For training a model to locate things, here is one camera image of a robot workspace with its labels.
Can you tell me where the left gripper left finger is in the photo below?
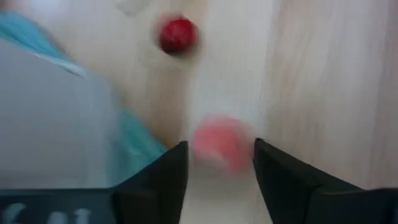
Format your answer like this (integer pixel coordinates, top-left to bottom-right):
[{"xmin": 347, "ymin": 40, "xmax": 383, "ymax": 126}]
[{"xmin": 111, "ymin": 140, "xmax": 190, "ymax": 224}]

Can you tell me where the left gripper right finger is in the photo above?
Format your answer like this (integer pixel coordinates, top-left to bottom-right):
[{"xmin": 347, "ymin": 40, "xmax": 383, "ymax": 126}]
[{"xmin": 252, "ymin": 138, "xmax": 398, "ymax": 224}]

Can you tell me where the pink toy peach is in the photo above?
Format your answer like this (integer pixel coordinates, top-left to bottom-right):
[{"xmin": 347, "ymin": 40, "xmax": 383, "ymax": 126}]
[{"xmin": 192, "ymin": 114, "xmax": 253, "ymax": 172}]

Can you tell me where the red toy cherry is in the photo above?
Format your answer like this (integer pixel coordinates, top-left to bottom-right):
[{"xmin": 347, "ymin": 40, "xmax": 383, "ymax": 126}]
[{"xmin": 157, "ymin": 16, "xmax": 199, "ymax": 56}]

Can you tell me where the teal cloth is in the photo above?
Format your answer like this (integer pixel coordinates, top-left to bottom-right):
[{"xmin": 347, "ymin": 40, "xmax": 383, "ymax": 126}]
[{"xmin": 0, "ymin": 11, "xmax": 169, "ymax": 188}]

